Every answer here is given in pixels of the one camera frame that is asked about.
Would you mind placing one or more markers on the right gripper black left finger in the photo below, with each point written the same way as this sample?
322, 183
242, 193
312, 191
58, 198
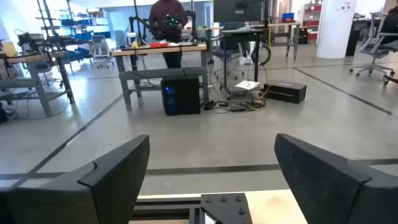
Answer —
93, 199

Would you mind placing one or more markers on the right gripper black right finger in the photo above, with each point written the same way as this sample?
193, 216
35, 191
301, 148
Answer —
335, 193

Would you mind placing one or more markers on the black distant robot arm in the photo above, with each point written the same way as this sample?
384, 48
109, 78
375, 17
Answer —
131, 28
194, 28

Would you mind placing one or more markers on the black rectangular box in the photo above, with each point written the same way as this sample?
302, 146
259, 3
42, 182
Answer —
286, 91

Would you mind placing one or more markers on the black computer tower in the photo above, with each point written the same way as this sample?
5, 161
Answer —
183, 96

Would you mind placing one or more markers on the white paper sheet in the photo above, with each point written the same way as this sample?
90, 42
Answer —
247, 85

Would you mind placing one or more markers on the grey office chair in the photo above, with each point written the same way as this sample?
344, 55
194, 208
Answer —
377, 49

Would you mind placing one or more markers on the grey metal workbench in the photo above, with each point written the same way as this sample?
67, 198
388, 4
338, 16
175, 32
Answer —
31, 58

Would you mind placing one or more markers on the white office chair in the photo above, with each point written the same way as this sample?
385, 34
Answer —
100, 45

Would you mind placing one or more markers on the wooden top grey workbench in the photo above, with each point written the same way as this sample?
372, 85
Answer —
140, 51

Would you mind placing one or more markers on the white round column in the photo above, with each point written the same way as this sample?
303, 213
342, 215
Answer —
335, 31

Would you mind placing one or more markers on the shelf rack with blue bins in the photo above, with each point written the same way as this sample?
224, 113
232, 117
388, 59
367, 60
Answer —
77, 35

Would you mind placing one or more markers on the black bench equipment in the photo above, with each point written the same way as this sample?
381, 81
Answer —
37, 42

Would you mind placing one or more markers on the red flat tray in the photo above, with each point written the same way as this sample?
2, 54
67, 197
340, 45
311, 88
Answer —
159, 44

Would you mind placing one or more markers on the red storage shelf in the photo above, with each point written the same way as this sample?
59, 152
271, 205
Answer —
314, 23

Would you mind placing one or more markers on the yellow container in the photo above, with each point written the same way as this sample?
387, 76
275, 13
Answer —
9, 49

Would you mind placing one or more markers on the person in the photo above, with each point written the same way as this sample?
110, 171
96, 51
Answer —
391, 26
164, 12

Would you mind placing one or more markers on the distant wooden top table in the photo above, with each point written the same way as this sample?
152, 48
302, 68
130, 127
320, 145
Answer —
286, 24

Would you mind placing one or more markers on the blue storage bin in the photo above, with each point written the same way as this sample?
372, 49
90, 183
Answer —
288, 17

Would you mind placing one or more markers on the black monitor cart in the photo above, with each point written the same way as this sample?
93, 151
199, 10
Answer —
241, 34

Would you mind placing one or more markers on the black monitor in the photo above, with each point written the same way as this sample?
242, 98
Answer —
239, 11

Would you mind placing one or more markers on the black metal frame bracket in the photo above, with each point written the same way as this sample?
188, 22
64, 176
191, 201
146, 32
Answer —
224, 208

